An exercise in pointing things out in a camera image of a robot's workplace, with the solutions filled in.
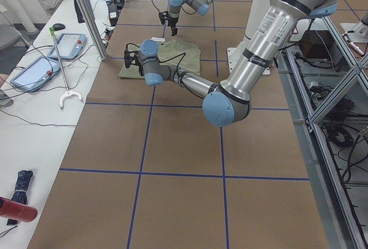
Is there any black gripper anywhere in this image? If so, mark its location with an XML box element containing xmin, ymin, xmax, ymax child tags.
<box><xmin>168</xmin><ymin>17</ymin><xmax>178</xmax><ymax>36</ymax></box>
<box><xmin>135</xmin><ymin>56</ymin><xmax>144</xmax><ymax>76</ymax></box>

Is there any green long-sleeve shirt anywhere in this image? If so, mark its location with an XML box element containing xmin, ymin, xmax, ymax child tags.
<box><xmin>119</xmin><ymin>40</ymin><xmax>201</xmax><ymax>79</ymax></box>

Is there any white shirt price tag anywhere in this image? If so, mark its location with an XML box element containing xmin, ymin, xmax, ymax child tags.
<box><xmin>152</xmin><ymin>37</ymin><xmax>166</xmax><ymax>43</ymax></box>

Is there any long reacher grabber tool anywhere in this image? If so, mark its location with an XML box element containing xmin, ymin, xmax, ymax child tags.
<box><xmin>49</xmin><ymin>27</ymin><xmax>83</xmax><ymax>110</ymax></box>

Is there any blue teach pendant far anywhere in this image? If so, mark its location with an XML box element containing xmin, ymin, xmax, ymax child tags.
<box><xmin>55</xmin><ymin>33</ymin><xmax>87</xmax><ymax>60</ymax></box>

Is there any blue teach pendant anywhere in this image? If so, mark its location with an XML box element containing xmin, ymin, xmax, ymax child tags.
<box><xmin>55</xmin><ymin>33</ymin><xmax>87</xmax><ymax>60</ymax></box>
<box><xmin>10</xmin><ymin>57</ymin><xmax>60</xmax><ymax>92</ymax></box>

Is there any black computer mouse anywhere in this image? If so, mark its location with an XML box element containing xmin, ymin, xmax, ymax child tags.
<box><xmin>52</xmin><ymin>23</ymin><xmax>66</xmax><ymax>31</ymax></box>

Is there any blue teach pendant near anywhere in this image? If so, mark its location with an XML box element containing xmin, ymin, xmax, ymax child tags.
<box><xmin>10</xmin><ymin>57</ymin><xmax>60</xmax><ymax>92</ymax></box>

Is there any folded dark blue umbrella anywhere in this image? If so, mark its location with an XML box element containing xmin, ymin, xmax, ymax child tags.
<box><xmin>6</xmin><ymin>170</ymin><xmax>33</xmax><ymax>226</ymax></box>

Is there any red cylindrical bottle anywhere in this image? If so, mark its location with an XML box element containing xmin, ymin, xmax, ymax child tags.
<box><xmin>1</xmin><ymin>197</ymin><xmax>38</xmax><ymax>223</ymax></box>

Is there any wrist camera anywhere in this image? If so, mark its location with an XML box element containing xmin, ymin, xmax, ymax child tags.
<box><xmin>124</xmin><ymin>48</ymin><xmax>138</xmax><ymax>68</ymax></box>
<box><xmin>158</xmin><ymin>11</ymin><xmax>168</xmax><ymax>25</ymax></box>

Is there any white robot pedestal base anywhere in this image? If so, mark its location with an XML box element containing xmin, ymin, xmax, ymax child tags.
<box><xmin>227</xmin><ymin>0</ymin><xmax>270</xmax><ymax>72</ymax></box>

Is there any aluminium frame post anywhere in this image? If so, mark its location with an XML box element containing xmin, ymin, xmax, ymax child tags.
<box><xmin>76</xmin><ymin>0</ymin><xmax>108</xmax><ymax>61</ymax></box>

